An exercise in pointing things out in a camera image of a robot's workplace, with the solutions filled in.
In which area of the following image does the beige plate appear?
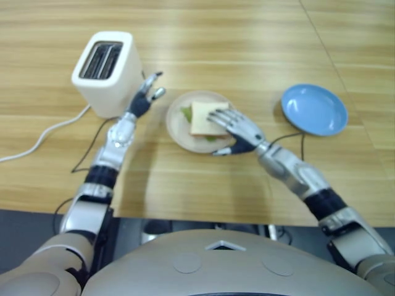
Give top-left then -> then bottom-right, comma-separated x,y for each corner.
165,90 -> 239,154

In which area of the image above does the black cable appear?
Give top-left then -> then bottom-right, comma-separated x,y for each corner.
268,131 -> 307,162
71,117 -> 115,174

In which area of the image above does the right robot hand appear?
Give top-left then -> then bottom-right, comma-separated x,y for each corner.
206,107 -> 267,156

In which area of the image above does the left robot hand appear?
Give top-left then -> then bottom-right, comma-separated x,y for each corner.
127,72 -> 167,118

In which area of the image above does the cream toaster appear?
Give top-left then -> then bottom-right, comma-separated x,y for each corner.
71,31 -> 143,119

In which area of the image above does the bread slice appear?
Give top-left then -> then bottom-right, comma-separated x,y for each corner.
188,101 -> 235,138

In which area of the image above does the blue plate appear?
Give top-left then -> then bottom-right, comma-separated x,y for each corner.
281,83 -> 349,138

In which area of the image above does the white cord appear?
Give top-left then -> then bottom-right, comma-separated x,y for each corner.
0,104 -> 92,163

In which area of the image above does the robot body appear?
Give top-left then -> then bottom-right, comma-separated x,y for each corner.
80,229 -> 386,296

